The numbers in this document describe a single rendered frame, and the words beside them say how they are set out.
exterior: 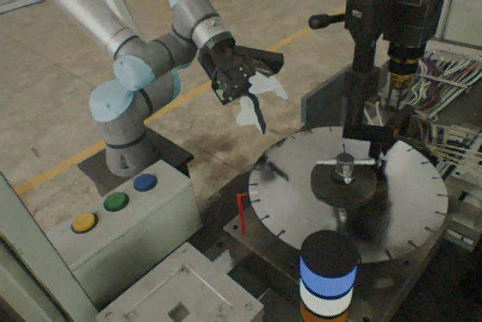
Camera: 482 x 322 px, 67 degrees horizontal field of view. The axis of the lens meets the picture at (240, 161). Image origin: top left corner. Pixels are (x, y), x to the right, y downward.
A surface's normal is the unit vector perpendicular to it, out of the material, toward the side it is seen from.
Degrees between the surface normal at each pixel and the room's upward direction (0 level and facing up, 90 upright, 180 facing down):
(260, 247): 0
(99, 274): 90
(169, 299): 0
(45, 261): 90
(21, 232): 90
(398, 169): 0
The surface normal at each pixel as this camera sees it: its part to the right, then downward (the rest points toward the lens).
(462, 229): -0.70, 0.52
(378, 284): -0.10, -0.76
